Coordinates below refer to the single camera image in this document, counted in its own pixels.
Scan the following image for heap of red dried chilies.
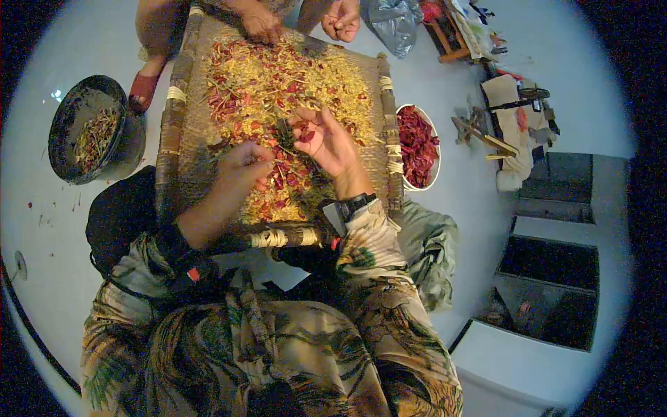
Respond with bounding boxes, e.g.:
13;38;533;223
397;105;440;189

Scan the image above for heap of chili stems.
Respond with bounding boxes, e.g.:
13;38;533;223
73;107;121;173

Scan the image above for pile of chili seeds and pieces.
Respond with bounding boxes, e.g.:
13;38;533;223
200;31;377;225

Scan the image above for woven bamboo winnowing tray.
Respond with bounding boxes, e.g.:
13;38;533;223
155;5;406;250

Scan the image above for wooden hand tool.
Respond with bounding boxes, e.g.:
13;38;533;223
451;107;520;160

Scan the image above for person's right hand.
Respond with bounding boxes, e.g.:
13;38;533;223
288;106;364;181

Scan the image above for black wrist band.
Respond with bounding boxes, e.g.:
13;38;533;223
320;192;377;238

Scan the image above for person's right fingers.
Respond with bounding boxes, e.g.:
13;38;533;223
288;116;316;156

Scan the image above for white round bowl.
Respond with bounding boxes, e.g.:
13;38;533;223
395;103;443;193

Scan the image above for person's body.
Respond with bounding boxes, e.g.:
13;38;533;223
81;198;464;417

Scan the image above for grey plastic bag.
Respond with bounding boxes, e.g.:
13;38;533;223
360;0;424;59

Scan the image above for person's legs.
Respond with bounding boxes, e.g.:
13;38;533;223
85;166;180;277

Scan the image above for person's left hand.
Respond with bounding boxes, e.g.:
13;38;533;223
217;140;276;195

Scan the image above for black round pot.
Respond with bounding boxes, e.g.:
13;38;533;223
48;74;148;186

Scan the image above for grey-green crumpled cloth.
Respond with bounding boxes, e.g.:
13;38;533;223
391;201;461;313

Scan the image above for person's left fingers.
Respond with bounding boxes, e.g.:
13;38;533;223
245;145;276;193

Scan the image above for wooden stool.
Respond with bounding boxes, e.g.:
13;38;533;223
420;0;473;65

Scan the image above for person's right thumb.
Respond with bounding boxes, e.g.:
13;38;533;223
307;106;338;131

